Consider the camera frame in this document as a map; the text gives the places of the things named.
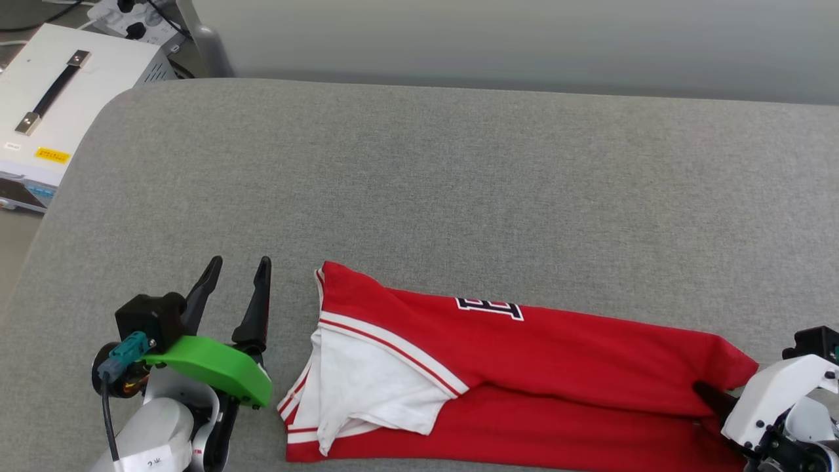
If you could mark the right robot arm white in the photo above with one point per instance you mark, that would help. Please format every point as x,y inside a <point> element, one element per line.
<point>809,423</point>

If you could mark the white partition panel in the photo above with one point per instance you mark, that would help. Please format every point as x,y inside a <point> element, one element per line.
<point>524,39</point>

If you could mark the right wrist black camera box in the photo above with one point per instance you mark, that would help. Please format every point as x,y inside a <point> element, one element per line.
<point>816,341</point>

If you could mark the white tape label on arm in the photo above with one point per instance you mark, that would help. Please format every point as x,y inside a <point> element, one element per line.
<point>149,460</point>

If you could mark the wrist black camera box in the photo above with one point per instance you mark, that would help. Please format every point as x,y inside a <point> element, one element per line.
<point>816,341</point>
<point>151,318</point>

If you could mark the red white basketball jersey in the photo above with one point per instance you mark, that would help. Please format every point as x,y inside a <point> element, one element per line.
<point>524,380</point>

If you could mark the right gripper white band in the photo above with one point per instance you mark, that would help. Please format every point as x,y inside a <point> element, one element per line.
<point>780,390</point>

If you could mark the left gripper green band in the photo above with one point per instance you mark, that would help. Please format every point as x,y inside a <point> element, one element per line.
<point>216,367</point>

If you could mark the grey partition post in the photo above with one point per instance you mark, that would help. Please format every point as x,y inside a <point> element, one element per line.
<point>210,46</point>

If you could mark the black power plug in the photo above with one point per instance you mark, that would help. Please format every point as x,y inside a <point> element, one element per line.
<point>126,5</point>
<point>135,31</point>

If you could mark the white power strip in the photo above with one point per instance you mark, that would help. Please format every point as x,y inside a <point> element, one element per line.
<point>154,26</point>

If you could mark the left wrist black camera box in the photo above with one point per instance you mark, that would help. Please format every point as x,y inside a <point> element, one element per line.
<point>151,318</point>

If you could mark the yellow warning label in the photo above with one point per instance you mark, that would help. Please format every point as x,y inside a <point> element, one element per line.
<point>52,155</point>

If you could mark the white equipment box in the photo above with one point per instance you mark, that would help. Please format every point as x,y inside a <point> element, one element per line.
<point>98,78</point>

